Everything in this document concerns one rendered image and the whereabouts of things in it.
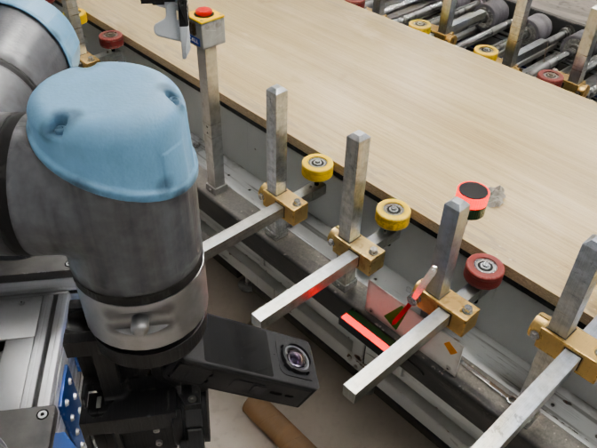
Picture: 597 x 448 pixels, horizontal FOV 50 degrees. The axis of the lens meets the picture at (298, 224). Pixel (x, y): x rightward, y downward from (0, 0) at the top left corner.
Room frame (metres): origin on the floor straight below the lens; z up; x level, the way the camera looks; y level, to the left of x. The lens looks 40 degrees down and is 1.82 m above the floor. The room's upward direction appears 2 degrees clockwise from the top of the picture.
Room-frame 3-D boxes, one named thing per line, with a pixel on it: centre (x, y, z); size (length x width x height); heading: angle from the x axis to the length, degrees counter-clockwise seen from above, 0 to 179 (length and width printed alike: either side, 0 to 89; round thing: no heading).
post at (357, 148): (1.10, -0.12, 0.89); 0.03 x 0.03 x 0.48; 44
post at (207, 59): (1.47, 0.24, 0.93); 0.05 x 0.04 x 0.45; 44
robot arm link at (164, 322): (0.27, 0.09, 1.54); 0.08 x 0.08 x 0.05
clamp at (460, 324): (0.91, -0.31, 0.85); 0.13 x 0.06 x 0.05; 44
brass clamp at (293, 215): (1.26, 0.04, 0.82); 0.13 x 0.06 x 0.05; 44
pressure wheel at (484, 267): (0.96, -0.39, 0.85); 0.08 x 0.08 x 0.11
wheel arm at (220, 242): (1.19, 0.10, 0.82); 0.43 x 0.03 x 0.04; 134
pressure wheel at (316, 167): (1.32, -0.04, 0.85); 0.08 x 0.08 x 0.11
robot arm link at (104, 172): (0.27, 0.10, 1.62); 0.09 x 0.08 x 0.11; 93
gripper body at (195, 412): (0.27, 0.10, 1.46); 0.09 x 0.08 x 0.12; 100
